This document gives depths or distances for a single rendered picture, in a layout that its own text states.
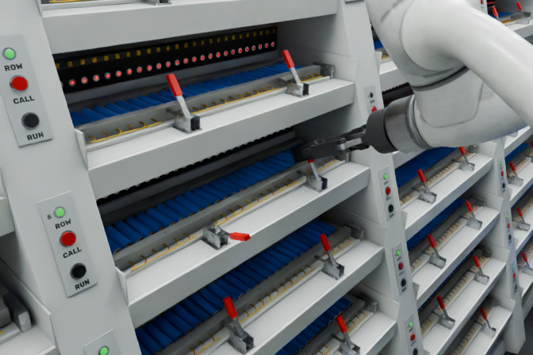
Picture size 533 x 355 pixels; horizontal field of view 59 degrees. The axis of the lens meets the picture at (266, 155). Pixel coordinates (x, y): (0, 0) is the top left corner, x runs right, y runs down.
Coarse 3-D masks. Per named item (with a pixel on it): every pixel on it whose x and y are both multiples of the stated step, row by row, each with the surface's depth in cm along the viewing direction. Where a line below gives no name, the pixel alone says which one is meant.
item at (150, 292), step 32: (224, 160) 96; (352, 160) 106; (352, 192) 101; (256, 224) 81; (288, 224) 86; (192, 256) 73; (224, 256) 75; (128, 288) 66; (160, 288) 66; (192, 288) 71
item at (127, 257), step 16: (320, 160) 102; (336, 160) 104; (272, 176) 93; (288, 176) 94; (240, 192) 87; (256, 192) 88; (272, 192) 90; (208, 208) 81; (224, 208) 82; (176, 224) 76; (192, 224) 77; (144, 240) 72; (160, 240) 73; (176, 240) 74; (128, 256) 69; (144, 256) 71
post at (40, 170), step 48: (0, 0) 52; (48, 48) 56; (0, 96) 52; (48, 96) 56; (0, 144) 52; (48, 144) 56; (48, 192) 56; (0, 240) 61; (48, 240) 56; (96, 240) 60; (48, 288) 55; (96, 288) 60; (96, 336) 59
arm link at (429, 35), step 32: (384, 0) 59; (416, 0) 56; (448, 0) 55; (384, 32) 61; (416, 32) 56; (448, 32) 51; (480, 32) 48; (512, 32) 47; (416, 64) 59; (448, 64) 59; (480, 64) 48; (512, 64) 45; (512, 96) 45
